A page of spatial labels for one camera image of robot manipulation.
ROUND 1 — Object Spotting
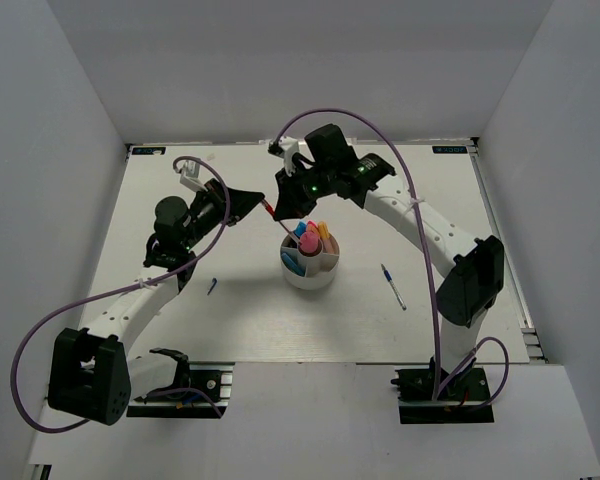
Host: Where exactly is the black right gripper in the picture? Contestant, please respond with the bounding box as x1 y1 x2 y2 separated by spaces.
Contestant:
273 161 335 220

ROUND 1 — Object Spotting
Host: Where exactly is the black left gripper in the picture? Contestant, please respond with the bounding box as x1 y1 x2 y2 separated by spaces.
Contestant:
183 180 267 251

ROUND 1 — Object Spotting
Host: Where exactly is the red gel pen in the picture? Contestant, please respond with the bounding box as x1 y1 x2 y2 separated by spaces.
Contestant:
270 214 299 243

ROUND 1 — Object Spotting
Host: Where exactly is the black highlighter blue cap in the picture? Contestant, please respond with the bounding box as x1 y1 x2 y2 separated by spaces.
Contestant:
294 222 307 239

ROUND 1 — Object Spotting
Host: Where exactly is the grey highlighter orange cap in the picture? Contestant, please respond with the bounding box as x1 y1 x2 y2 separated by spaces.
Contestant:
307 224 320 236

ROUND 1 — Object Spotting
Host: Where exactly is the pink capped highlighter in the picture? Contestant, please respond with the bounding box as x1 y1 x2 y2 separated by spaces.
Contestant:
298 231 322 257

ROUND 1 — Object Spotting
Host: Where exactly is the yellow capped orange highlighter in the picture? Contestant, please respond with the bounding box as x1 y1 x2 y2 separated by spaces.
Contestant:
318 221 331 240

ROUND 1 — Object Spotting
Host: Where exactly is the blue transparent highlighter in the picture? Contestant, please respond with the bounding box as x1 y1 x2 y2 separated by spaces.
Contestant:
281 252 305 277

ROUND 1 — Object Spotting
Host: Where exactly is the blue gel pen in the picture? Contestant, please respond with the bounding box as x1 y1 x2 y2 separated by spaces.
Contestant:
380 263 407 311

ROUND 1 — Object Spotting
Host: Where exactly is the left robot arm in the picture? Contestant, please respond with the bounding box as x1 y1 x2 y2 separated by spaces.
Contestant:
47 179 264 425

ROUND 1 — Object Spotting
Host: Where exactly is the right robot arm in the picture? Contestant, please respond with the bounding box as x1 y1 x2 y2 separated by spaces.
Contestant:
268 124 504 399

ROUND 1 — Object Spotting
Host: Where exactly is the white round pen holder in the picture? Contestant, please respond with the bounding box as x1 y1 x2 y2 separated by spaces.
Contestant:
279 235 340 291

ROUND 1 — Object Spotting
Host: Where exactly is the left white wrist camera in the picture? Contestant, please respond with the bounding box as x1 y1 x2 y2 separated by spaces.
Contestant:
178 160 206 193

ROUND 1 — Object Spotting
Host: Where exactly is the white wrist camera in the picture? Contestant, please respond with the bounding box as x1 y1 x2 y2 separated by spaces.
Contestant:
268 136 300 176
178 160 206 193

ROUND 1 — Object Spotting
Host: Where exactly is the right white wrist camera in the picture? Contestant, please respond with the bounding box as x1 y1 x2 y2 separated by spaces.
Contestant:
268 136 300 176

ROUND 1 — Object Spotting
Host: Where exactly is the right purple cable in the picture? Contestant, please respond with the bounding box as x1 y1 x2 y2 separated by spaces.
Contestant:
274 108 511 409

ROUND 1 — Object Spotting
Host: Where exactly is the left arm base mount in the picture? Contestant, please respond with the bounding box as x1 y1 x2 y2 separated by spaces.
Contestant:
126 363 234 419

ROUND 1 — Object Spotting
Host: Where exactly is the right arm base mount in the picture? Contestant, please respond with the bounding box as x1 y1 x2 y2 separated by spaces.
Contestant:
391 368 495 425

